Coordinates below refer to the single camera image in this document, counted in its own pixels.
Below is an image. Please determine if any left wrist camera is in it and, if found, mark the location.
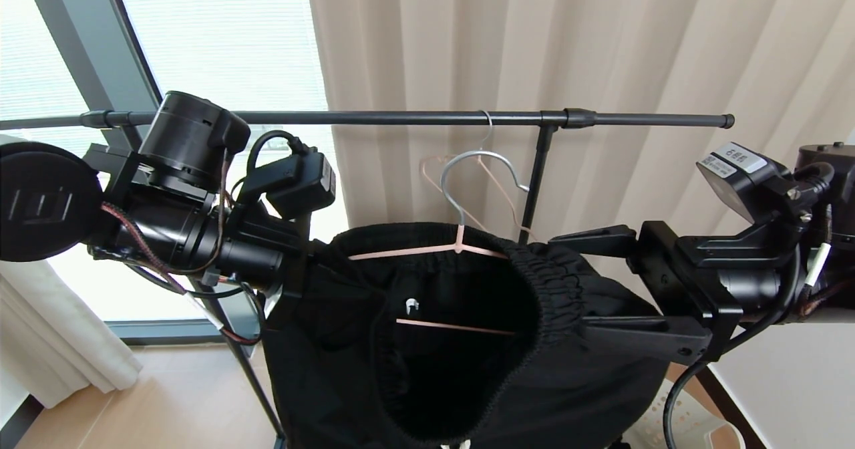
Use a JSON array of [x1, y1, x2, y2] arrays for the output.
[[234, 150, 337, 222]]

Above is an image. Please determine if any window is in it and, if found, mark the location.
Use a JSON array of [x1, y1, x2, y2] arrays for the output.
[[0, 0, 349, 347]]

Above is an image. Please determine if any pink clothes hanger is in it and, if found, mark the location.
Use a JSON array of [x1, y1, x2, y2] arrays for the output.
[[347, 150, 532, 337], [419, 110, 536, 244]]

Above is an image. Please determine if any black knitted garment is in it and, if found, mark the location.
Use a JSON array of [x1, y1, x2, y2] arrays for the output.
[[261, 222, 670, 449]]

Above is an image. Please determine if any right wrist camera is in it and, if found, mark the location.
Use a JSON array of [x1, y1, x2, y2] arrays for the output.
[[696, 142, 836, 227]]

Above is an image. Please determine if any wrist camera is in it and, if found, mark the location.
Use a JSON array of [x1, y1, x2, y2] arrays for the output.
[[234, 150, 337, 222], [696, 142, 836, 227]]

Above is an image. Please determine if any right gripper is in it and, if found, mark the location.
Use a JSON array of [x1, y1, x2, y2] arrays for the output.
[[549, 220, 804, 367]]

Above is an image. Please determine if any white laundry basket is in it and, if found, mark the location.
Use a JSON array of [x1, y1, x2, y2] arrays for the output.
[[625, 378, 746, 449]]

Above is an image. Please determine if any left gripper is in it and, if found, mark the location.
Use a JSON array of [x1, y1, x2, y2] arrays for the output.
[[115, 192, 316, 304]]

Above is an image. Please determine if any black clothes rack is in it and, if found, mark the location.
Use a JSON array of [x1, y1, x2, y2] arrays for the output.
[[0, 108, 735, 449]]

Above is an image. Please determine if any beige curtain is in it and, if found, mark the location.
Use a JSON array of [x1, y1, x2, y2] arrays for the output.
[[0, 255, 143, 410], [304, 0, 855, 376]]

